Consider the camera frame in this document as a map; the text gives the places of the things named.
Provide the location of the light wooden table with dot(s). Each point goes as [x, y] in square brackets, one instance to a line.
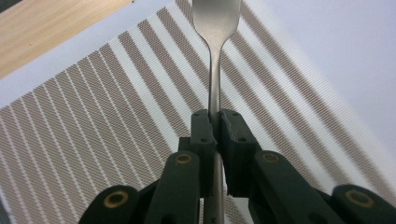
[46, 31]

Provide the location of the silver metal fork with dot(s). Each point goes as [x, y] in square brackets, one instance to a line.
[214, 18]

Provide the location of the striped woven placemat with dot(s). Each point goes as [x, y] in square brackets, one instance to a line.
[93, 124]

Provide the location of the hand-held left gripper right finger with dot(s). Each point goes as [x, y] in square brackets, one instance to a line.
[238, 146]

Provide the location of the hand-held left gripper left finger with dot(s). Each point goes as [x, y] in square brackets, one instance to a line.
[204, 143]

